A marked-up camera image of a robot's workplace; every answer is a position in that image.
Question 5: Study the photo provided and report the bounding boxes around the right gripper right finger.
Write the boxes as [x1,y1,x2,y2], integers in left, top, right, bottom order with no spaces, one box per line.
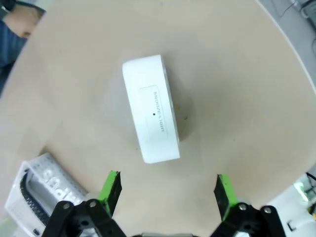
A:
[212,174,284,237]

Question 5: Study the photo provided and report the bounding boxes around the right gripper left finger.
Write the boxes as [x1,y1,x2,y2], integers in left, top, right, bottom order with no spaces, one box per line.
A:
[43,170,124,237]

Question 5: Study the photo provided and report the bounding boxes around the white alarm clock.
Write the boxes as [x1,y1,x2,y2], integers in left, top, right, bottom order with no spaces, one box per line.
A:
[122,54,181,164]

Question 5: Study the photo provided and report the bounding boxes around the white perforated plastic basket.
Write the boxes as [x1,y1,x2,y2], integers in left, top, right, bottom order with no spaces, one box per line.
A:
[4,152,90,235]

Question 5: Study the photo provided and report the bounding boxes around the person's left hand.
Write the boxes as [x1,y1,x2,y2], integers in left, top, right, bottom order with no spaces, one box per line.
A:
[4,9,41,38]

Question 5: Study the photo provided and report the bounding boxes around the person in blue clothing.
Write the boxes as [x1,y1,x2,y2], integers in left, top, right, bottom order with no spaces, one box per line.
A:
[0,19,28,96]

